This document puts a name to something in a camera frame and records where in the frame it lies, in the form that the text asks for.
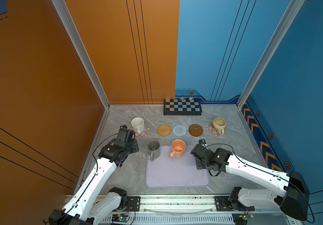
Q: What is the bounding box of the grey woven round coaster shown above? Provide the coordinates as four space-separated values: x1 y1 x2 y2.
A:
172 125 186 137

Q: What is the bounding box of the black white chessboard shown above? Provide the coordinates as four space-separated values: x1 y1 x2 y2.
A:
163 99 202 115

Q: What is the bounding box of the circuit board right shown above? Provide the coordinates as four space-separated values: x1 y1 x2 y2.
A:
232 214 254 225

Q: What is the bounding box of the green circuit board left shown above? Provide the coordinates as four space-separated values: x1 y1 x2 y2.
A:
111 214 130 224

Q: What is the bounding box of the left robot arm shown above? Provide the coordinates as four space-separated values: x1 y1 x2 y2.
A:
44 125 139 225

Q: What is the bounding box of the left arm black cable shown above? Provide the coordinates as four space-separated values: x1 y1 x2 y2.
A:
92 133 118 176

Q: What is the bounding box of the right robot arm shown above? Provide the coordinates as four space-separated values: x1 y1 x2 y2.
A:
190 140 312 221

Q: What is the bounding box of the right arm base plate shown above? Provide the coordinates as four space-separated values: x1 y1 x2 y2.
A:
214 196 255 212

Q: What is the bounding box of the yellow mug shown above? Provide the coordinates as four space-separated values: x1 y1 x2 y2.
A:
212 117 226 136

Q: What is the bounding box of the orange mug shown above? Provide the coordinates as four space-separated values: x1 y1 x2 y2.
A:
170 139 186 158

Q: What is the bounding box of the yellow rattan round coaster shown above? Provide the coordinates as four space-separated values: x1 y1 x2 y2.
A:
157 124 172 137

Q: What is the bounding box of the white mug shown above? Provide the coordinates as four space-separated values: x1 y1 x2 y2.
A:
131 117 145 135

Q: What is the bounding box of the aluminium front rail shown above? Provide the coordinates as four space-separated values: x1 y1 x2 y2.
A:
93 193 303 225

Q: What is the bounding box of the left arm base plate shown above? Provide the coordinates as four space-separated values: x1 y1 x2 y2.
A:
123 196 141 212

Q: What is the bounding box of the grey mug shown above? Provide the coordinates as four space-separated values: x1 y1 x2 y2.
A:
147 140 161 161

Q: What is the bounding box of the lavender silicone tray mat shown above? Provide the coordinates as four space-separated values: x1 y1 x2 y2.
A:
146 145 210 188

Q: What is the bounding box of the pink flower coaster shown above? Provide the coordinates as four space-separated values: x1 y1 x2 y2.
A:
205 121 220 137
135 126 150 139

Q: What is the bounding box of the brown wooden round coaster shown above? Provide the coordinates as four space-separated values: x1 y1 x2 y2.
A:
188 124 203 137

